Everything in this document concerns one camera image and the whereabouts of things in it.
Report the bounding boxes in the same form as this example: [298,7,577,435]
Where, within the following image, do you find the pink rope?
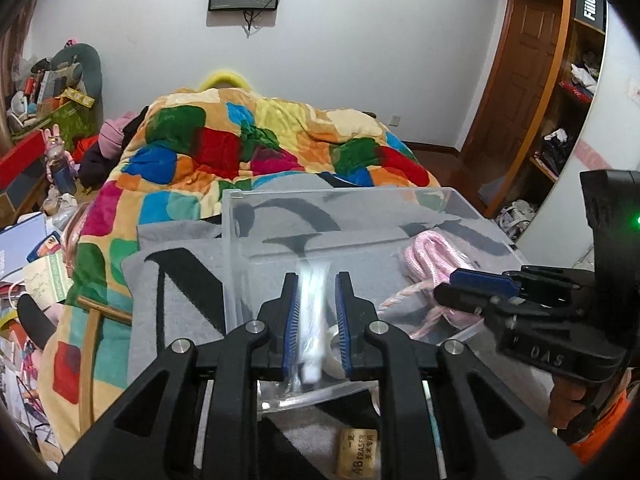
[376,228,484,340]

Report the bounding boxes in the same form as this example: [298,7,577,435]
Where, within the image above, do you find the wooden stamp block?
[336,428,378,479]

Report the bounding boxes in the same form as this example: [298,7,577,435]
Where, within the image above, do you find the white ointment tube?
[296,261,330,387]

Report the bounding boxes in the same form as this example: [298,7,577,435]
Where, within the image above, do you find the white tape roll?
[322,324,346,380]

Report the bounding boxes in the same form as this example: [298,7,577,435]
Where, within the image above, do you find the right hand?
[548,376,587,429]

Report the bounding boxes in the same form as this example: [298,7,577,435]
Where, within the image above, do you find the clear plastic storage box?
[221,188,524,413]

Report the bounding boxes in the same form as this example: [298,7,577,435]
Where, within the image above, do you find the grey black striped blanket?
[122,174,551,416]

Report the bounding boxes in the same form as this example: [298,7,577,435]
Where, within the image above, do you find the brown wooden door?
[462,0,570,218]

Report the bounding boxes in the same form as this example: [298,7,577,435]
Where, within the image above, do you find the blue white notebook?
[0,212,47,280]

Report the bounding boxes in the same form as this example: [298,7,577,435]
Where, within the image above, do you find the colourful patchwork quilt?
[38,89,436,450]

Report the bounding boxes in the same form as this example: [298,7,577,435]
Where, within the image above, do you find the pink rabbit toy bottle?
[42,124,77,195]

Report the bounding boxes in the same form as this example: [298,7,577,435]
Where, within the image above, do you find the pink knit hat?
[98,112,136,159]

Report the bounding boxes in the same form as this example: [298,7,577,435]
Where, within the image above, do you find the red box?
[0,130,44,190]

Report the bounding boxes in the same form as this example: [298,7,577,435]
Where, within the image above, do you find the yellow pillow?
[198,70,252,91]

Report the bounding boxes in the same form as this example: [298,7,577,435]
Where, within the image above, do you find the green gift box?
[41,102,99,143]

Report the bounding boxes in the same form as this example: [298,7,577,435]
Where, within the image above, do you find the grey neck pillow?
[50,44,104,119]

